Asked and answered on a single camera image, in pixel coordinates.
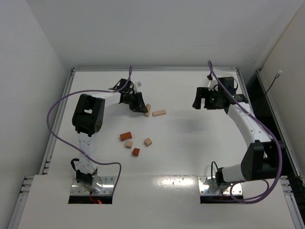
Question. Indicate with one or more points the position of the dark brown wood cube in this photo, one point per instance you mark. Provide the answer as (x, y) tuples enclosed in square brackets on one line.
[(136, 152)]

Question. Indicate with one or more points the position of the metal base plate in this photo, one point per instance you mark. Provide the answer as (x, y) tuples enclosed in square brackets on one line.
[(207, 188), (104, 186)]

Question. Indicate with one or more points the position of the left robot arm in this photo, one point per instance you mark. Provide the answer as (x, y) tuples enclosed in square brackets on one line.
[(88, 119)]

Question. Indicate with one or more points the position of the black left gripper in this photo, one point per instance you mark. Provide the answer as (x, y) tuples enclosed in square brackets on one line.
[(134, 102)]

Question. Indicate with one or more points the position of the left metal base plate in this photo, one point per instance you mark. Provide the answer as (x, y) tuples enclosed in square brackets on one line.
[(104, 186)]

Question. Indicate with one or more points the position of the dark brown arch block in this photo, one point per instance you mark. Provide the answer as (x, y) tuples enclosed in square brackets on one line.
[(125, 136)]

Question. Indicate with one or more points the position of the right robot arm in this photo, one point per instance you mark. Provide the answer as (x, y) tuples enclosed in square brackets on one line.
[(263, 158)]

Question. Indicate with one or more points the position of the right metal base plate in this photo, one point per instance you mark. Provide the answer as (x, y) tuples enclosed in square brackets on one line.
[(207, 188)]

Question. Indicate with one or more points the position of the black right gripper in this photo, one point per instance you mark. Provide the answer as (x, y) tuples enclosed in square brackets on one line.
[(206, 99)]

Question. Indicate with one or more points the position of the light long wood block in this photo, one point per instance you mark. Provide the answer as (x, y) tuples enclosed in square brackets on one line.
[(159, 113), (148, 106)]

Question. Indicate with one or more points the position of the aluminium table frame rail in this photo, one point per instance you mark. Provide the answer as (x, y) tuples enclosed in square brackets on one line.
[(122, 69)]

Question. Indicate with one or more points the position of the light wood cube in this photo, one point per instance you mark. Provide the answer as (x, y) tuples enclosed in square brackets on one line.
[(128, 144), (148, 142)]

